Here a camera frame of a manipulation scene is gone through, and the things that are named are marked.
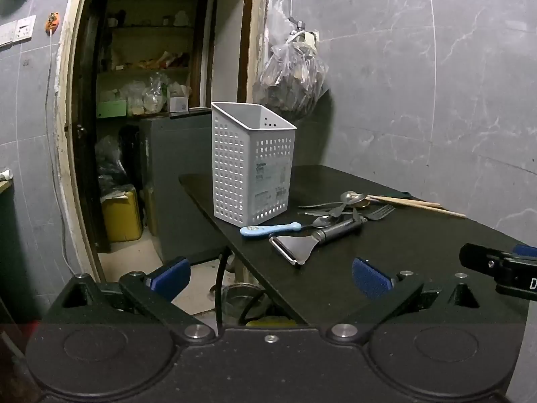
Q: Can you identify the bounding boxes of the hanging clear plastic bag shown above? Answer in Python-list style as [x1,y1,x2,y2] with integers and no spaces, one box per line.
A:
[252,0,330,120]

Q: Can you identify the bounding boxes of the white wall cable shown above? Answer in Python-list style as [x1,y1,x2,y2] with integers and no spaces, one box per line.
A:
[44,29,78,273]

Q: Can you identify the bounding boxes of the green box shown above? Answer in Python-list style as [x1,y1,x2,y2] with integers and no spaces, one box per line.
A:
[97,100,127,118]

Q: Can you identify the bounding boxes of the dark wooden door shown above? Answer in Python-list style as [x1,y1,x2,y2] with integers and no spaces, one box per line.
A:
[71,0,110,253]

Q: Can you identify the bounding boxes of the clear plastic food bags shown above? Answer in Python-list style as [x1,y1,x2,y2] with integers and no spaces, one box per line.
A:
[126,73,168,114]

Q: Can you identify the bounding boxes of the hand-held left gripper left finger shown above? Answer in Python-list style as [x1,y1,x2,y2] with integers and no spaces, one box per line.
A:
[44,257,212,342]

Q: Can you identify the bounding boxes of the wooden shelf unit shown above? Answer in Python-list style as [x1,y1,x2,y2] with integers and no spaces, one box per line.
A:
[96,0,210,118]

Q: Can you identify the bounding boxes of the metal wall faucet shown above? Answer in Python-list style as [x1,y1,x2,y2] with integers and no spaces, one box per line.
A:
[289,17,320,49]

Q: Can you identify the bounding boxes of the metal peeler grey handle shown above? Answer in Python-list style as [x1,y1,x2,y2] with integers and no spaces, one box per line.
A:
[269,217,364,268]

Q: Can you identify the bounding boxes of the white wall socket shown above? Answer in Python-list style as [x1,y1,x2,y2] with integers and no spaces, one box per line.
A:
[14,15,38,43]

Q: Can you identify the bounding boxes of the yellow plastic container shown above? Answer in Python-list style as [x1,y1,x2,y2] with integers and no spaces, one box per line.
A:
[102,189,143,243]

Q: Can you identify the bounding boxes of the blue handled spoon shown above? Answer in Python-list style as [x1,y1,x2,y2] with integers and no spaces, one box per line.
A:
[239,215,336,238]

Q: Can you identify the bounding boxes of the dark plastic bag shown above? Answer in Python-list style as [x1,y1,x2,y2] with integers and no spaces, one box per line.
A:
[96,136,129,196]

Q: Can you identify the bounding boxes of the white perforated utensil basket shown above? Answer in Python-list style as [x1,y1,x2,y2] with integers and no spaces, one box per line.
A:
[211,101,298,226]

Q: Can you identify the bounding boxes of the metal spoon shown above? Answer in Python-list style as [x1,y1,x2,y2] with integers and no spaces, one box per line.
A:
[299,191,368,211]
[304,204,349,219]

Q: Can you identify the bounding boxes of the grey cabinet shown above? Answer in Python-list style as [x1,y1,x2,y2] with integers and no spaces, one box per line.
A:
[140,111,236,263]

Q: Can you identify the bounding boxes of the metal fork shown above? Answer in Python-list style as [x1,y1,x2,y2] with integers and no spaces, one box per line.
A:
[364,205,396,221]

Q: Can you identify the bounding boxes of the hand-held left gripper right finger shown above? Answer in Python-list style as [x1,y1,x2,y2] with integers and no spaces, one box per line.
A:
[326,258,500,342]

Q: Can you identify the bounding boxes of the wooden door frame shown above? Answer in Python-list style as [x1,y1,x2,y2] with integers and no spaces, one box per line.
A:
[54,0,269,282]

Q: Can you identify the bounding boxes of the metal pot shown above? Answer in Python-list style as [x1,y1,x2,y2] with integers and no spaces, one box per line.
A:
[221,283,269,326]

